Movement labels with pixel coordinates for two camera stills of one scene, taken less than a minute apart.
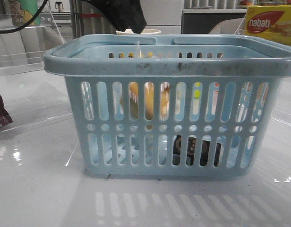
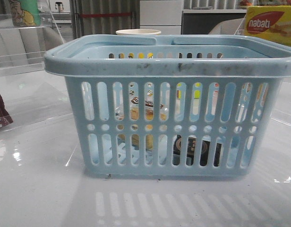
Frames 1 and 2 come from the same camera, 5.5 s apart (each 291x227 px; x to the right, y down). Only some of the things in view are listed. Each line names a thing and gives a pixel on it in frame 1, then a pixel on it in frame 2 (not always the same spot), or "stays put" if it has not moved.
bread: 165,101 → 134,116
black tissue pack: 191,148 stays put
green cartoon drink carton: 22,11 stays put
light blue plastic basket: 171,105 stays put
